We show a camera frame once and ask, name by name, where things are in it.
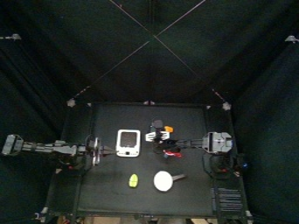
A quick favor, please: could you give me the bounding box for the green toy starfruit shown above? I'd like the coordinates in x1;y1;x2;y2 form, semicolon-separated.
128;173;140;189

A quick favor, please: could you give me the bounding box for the thin diagonal frame cord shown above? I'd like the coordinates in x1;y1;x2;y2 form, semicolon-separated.
107;0;231;107
69;0;207;101

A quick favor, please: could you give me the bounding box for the white round bowl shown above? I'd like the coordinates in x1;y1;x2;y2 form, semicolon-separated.
152;170;188;193

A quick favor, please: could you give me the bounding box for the black right arm base cable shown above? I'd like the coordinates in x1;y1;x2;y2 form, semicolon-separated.
200;153;243;179

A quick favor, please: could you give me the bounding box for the red toy utensil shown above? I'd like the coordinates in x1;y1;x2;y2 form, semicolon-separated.
163;149;183;158

